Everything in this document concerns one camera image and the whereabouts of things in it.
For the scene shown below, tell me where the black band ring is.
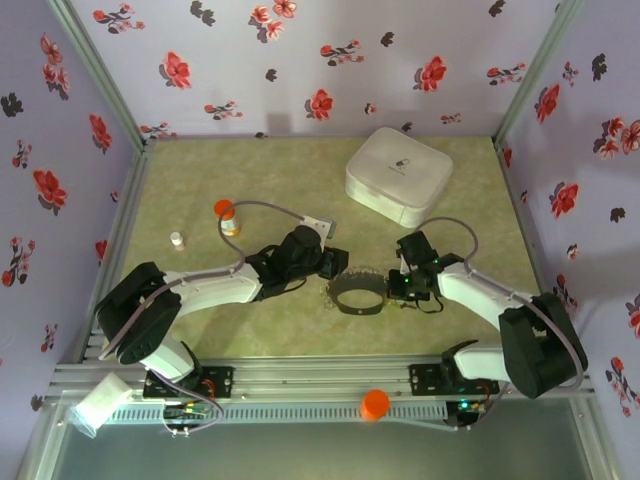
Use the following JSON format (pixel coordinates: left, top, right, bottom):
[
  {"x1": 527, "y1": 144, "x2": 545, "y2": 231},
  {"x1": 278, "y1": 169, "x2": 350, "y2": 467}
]
[{"x1": 327, "y1": 272, "x2": 389, "y2": 318}]

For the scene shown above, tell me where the orange capped pill bottle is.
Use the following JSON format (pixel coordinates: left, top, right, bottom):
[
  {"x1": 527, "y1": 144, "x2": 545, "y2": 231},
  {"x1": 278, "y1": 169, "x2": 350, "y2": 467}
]
[{"x1": 213, "y1": 199, "x2": 242, "y2": 237}]

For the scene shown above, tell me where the white zippered pill case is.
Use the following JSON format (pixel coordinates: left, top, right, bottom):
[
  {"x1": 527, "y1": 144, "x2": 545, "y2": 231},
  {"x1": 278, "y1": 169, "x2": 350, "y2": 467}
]
[{"x1": 343, "y1": 126, "x2": 455, "y2": 230}]

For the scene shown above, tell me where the loose orange bottle cap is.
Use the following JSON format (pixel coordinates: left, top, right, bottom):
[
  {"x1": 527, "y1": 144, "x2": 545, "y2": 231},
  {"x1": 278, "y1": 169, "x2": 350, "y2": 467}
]
[{"x1": 359, "y1": 389, "x2": 392, "y2": 424}]

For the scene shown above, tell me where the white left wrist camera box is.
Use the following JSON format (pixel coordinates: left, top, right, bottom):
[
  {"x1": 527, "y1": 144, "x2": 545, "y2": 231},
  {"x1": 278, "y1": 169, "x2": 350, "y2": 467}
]
[{"x1": 299, "y1": 214, "x2": 337, "y2": 242}]

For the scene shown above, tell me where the grey left arm cable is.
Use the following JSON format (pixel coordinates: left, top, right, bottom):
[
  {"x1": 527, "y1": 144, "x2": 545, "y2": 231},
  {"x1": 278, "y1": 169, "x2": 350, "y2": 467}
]
[{"x1": 98, "y1": 199, "x2": 307, "y2": 362}]

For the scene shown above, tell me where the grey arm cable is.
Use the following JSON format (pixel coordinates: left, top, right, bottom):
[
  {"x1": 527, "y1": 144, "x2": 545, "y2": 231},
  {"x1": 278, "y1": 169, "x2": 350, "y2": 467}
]
[
  {"x1": 98, "y1": 199, "x2": 307, "y2": 362},
  {"x1": 412, "y1": 216, "x2": 590, "y2": 391}
]

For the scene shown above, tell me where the grey right arm cable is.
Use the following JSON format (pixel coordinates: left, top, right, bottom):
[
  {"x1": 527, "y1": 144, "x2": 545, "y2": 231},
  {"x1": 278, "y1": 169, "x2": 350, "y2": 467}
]
[{"x1": 412, "y1": 216, "x2": 590, "y2": 391}]

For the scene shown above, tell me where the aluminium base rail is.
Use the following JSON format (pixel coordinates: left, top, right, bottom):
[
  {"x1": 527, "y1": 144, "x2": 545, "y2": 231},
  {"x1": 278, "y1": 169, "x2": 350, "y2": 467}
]
[{"x1": 47, "y1": 352, "x2": 596, "y2": 401}]

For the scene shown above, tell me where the aluminium side rail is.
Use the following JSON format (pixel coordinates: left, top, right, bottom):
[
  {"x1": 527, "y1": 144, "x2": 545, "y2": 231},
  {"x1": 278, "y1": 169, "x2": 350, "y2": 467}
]
[
  {"x1": 492, "y1": 137, "x2": 584, "y2": 359},
  {"x1": 82, "y1": 139, "x2": 156, "y2": 364}
]

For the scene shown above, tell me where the grey slotted cable duct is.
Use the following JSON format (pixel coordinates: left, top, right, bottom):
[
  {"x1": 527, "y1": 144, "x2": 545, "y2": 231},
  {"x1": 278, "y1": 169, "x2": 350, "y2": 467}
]
[{"x1": 107, "y1": 402, "x2": 449, "y2": 426}]

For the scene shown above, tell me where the aluminium frame post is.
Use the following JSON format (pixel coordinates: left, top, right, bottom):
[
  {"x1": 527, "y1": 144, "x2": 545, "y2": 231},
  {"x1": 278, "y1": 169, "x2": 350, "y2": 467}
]
[
  {"x1": 492, "y1": 0, "x2": 586, "y2": 149},
  {"x1": 47, "y1": 0, "x2": 154, "y2": 151}
]

